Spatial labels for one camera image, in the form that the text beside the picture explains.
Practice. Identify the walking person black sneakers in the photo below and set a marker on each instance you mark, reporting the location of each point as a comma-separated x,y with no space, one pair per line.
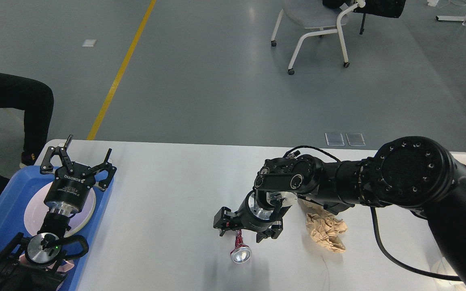
382,8

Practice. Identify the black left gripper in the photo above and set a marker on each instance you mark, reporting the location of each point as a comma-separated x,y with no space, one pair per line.
70,190

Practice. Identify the crumpled brown paper lower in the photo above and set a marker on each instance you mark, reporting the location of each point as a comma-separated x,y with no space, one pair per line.
324,229

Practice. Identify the person in black left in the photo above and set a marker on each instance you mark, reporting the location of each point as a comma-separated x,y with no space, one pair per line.
36,100

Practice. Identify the crumpled brown paper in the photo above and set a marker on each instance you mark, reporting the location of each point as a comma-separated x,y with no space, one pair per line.
324,229
312,207

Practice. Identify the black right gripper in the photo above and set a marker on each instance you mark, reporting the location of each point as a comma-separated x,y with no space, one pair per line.
250,216

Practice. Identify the grey white office chair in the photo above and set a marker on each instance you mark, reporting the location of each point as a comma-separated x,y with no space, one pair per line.
319,19

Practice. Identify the blue plastic tray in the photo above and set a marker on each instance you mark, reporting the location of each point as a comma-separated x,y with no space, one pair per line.
19,192

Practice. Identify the crushed red can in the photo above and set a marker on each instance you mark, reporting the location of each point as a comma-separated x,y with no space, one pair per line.
242,252

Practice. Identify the white paper cup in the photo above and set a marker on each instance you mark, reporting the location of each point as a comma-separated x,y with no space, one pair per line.
444,268

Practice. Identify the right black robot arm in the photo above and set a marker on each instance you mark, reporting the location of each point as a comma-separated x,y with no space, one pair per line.
415,173

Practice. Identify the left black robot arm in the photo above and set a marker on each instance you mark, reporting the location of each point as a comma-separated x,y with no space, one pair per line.
49,217

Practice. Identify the crumpled brown paper upper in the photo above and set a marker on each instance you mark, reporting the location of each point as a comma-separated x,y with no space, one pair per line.
312,207

